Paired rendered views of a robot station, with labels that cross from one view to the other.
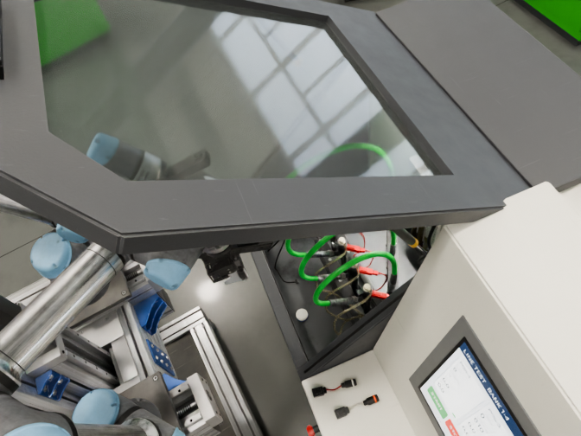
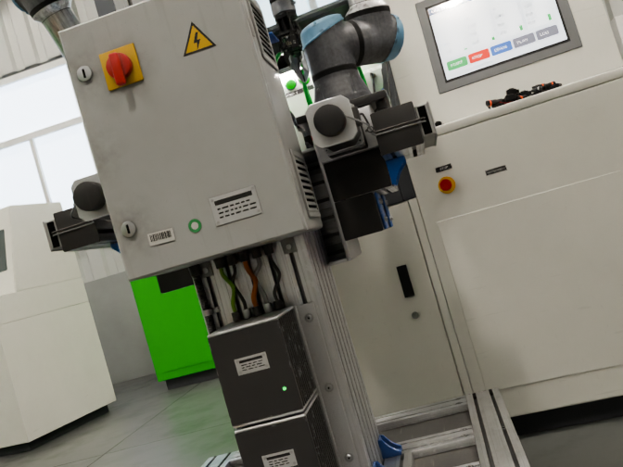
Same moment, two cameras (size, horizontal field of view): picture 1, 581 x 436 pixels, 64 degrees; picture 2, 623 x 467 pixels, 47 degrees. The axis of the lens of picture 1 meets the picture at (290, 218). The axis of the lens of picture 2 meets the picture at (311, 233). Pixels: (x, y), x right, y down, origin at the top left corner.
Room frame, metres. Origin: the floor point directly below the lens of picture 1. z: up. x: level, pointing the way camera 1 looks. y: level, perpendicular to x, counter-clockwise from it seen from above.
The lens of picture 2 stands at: (-0.32, 2.22, 0.73)
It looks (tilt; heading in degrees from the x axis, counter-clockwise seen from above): 1 degrees up; 296
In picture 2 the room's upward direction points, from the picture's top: 16 degrees counter-clockwise
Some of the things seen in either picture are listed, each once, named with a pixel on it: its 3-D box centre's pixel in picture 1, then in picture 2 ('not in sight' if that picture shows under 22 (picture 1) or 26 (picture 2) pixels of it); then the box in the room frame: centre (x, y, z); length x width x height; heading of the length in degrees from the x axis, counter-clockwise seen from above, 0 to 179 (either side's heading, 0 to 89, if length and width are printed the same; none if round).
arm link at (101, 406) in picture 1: (106, 419); (328, 45); (0.31, 0.54, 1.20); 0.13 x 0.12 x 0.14; 51
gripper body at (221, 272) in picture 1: (220, 253); (289, 33); (0.56, 0.18, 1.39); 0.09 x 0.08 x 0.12; 99
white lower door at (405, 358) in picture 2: not in sight; (341, 331); (0.69, 0.14, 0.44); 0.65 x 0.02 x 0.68; 9
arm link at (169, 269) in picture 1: (168, 255); not in sight; (0.49, 0.25, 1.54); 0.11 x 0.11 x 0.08; 51
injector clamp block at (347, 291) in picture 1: (350, 285); not in sight; (0.61, -0.13, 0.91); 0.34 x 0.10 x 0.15; 9
